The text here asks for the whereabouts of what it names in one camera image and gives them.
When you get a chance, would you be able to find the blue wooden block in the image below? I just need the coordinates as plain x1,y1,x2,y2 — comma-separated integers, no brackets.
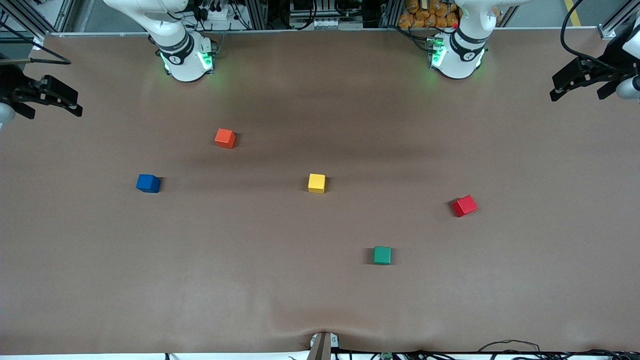
136,173,162,194

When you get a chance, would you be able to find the red wooden block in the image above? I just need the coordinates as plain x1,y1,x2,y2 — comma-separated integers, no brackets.
452,194,479,218

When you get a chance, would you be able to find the orange wooden block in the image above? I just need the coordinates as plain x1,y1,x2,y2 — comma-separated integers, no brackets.
214,128,237,150

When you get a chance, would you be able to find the aluminium frame profile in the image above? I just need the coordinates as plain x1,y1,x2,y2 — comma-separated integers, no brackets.
597,0,640,40
0,0,76,48

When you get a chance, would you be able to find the black cable bundle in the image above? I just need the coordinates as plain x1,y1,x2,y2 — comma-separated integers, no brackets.
477,339,640,360

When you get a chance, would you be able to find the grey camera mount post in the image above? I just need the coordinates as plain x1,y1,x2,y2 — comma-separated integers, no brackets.
306,331,341,360

